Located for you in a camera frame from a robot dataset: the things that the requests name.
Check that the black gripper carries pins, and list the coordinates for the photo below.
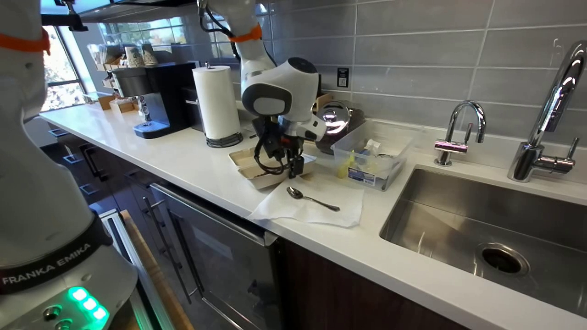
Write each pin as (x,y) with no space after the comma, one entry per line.
(281,137)

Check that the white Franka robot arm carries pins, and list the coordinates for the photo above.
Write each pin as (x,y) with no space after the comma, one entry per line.
(37,185)

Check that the white paper towel roll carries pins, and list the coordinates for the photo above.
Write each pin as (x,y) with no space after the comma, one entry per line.
(215,102)

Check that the metal spoon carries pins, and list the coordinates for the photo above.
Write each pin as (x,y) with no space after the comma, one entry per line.
(312,199)

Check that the glass jar with metal lid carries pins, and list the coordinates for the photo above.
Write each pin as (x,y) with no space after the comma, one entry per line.
(338,122)

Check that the clear plastic container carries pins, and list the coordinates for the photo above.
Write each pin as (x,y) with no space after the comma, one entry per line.
(377,157)

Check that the stainless steel dishwasher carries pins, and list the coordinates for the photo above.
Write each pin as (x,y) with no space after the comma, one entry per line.
(213,258)

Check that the dark wood cabinet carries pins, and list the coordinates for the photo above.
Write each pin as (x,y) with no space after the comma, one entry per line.
(342,295)

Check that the black coffee machine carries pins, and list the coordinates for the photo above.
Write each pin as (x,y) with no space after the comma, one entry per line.
(166,93)

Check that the wooden stick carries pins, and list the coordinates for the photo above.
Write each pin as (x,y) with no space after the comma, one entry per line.
(157,269)

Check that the small chrome faucet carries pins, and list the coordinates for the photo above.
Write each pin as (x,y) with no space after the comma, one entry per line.
(459,131)

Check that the small wooden box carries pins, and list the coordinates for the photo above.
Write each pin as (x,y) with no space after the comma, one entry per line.
(120,104)

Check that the stainless steel sink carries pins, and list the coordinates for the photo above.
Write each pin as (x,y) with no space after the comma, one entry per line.
(489,232)

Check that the large chrome faucet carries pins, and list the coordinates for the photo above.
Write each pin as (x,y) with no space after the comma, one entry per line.
(551,117)

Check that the black wall outlet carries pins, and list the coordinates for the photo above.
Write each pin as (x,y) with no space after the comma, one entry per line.
(342,78)

